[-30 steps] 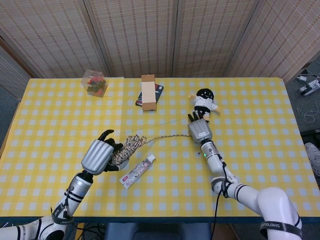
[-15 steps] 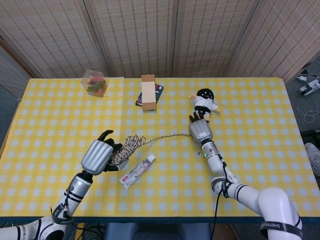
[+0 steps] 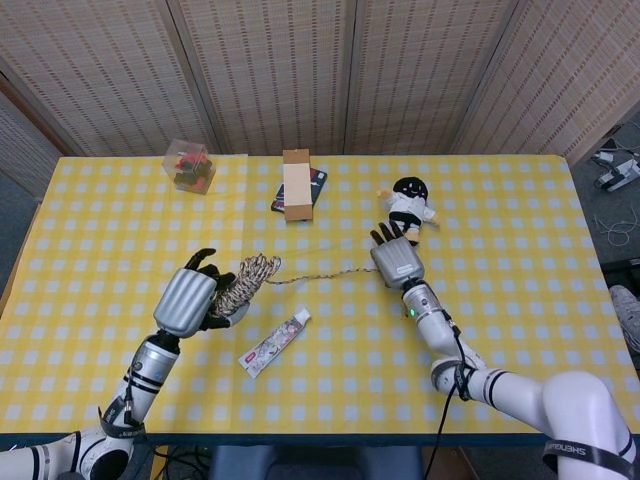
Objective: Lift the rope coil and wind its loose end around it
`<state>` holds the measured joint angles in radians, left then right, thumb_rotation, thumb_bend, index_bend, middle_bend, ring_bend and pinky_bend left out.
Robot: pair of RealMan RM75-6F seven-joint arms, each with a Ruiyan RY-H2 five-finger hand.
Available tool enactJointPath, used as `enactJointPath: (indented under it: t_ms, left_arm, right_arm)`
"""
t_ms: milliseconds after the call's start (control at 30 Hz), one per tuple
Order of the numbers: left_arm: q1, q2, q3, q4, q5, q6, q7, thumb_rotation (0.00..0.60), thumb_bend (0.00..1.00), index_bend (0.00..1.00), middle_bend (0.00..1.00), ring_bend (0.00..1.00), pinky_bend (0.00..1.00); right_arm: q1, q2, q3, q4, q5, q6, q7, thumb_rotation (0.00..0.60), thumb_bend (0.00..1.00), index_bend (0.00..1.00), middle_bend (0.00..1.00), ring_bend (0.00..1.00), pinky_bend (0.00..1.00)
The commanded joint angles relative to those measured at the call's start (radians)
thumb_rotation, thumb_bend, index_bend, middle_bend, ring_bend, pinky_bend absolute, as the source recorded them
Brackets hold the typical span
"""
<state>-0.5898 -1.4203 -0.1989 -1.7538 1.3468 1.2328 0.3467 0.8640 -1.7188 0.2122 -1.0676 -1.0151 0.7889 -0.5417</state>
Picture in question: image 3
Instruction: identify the blue chair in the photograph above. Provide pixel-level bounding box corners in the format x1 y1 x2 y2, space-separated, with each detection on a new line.
207 444 424 480

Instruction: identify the woven folding screen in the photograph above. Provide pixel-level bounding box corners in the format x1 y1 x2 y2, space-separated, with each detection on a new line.
0 0 640 201

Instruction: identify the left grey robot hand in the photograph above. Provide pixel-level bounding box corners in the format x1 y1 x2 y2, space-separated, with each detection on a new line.
152 248 251 339

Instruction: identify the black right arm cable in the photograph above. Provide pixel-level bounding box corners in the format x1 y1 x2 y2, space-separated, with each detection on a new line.
422 309 479 480

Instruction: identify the tan cardboard box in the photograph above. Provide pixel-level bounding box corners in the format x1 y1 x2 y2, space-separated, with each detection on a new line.
282 148 315 223

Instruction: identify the thin white floor cable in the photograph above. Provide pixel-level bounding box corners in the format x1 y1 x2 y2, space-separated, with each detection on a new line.
594 212 634 246

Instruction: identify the grey shoe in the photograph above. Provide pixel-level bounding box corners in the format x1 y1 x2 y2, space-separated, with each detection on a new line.
608 284 640 346

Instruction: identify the dark flat book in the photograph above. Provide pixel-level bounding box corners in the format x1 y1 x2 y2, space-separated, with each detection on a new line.
271 167 330 214

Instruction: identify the grey device on floor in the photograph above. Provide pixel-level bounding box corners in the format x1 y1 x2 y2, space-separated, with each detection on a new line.
589 139 640 194

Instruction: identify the black and white plush doll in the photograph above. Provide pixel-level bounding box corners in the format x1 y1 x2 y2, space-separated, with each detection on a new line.
375 176 442 247

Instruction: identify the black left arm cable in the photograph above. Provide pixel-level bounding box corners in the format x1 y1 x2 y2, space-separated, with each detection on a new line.
97 367 211 476

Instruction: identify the clear box of clips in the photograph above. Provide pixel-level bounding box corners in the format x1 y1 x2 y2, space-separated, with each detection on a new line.
164 138 217 195

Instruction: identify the yellow checkered tablecloth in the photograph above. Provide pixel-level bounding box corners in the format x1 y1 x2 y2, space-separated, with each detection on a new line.
0 153 636 436

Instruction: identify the floral print toothpaste tube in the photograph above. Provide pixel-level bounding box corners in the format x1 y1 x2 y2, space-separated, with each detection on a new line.
237 308 314 380

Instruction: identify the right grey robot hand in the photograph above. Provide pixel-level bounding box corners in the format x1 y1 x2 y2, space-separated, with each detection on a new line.
368 223 427 291

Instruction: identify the beige and black braided rope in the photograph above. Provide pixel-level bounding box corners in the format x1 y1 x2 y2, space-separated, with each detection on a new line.
212 253 386 321

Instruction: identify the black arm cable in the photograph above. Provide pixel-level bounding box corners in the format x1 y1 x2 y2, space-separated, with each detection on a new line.
97 367 211 476
422 309 479 480

